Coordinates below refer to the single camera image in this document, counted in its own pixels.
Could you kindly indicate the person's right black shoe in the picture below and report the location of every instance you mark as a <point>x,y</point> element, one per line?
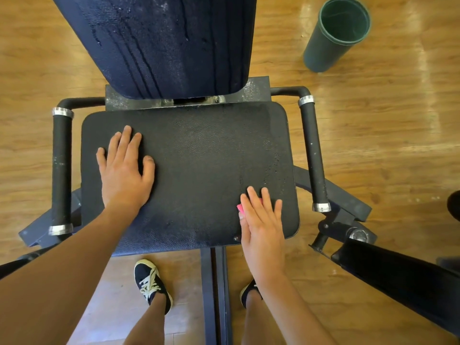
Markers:
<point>248,292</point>

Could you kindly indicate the person's left black shoe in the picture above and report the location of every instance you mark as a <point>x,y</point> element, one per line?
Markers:
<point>151,282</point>

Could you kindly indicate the pink cleaning cloth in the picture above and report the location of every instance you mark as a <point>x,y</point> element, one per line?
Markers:
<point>240,208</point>

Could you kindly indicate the dark green plastic bucket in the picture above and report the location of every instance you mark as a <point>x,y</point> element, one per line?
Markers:
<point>334,39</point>

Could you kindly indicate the person's right forearm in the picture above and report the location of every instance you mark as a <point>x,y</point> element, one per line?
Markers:
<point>295,312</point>

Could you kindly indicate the person's left forearm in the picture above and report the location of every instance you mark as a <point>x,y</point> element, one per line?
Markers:
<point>50,284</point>

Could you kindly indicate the person's left hand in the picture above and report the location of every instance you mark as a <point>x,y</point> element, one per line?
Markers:
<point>123,176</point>

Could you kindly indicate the person's leg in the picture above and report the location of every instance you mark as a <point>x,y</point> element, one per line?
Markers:
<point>147,323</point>
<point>255,323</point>

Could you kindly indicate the person's black shoe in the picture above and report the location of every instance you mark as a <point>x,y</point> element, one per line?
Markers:
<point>151,282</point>
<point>248,292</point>

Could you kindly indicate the person's left leg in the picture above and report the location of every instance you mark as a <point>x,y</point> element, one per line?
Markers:
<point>147,323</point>

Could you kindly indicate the person's right leg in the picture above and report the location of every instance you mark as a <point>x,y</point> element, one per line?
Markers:
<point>255,323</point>

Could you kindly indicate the person's right hand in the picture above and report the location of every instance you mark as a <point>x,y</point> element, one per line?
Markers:
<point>262,233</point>

